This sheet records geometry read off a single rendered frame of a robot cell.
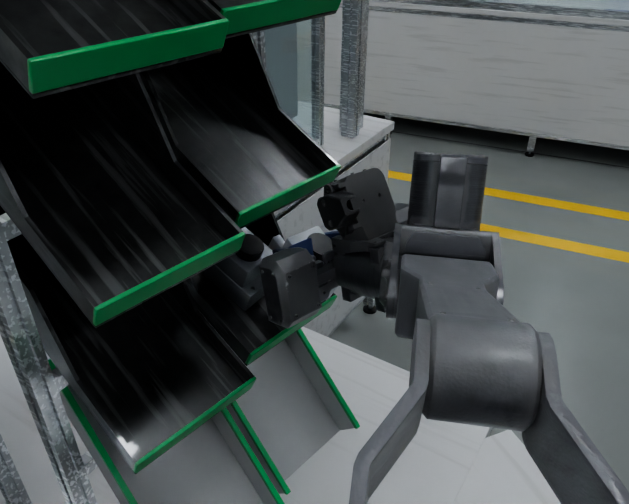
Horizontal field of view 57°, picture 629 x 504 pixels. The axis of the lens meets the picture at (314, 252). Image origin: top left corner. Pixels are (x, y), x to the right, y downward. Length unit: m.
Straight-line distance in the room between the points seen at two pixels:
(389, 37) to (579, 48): 1.17
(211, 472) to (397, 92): 3.71
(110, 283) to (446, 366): 0.29
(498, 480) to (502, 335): 0.74
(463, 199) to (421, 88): 3.73
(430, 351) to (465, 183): 0.25
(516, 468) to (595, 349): 1.68
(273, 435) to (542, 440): 0.55
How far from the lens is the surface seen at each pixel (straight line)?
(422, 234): 0.43
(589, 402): 2.38
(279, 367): 0.76
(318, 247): 0.56
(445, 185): 0.43
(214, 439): 0.70
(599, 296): 2.93
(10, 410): 1.12
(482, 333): 0.22
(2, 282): 0.49
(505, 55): 4.02
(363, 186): 0.50
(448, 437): 0.98
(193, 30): 0.39
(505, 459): 0.98
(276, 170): 0.57
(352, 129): 1.97
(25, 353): 0.53
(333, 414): 0.79
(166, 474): 0.68
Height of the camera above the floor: 1.61
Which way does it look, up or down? 33 degrees down
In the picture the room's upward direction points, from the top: straight up
